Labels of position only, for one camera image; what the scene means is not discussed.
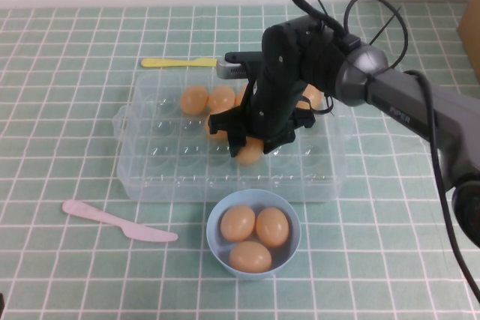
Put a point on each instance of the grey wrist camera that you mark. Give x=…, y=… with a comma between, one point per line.
x=234, y=70

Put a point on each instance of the brown egg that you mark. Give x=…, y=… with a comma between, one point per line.
x=272, y=227
x=208, y=132
x=221, y=98
x=249, y=257
x=193, y=99
x=240, y=97
x=250, y=153
x=314, y=97
x=237, y=223

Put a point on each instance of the light blue bowl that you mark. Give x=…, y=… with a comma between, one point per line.
x=215, y=239

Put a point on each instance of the pink plastic knife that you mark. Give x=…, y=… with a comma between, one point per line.
x=112, y=220

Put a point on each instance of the brown cardboard box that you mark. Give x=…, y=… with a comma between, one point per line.
x=470, y=35

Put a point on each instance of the transparent plastic egg box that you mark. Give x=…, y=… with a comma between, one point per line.
x=168, y=170

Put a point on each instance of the green checked tablecloth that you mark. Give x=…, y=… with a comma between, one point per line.
x=375, y=241

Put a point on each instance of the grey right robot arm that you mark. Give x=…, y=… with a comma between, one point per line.
x=397, y=106

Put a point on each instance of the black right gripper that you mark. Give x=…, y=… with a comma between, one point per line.
x=277, y=84

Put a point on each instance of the yellow plastic knife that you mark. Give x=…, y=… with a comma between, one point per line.
x=168, y=62

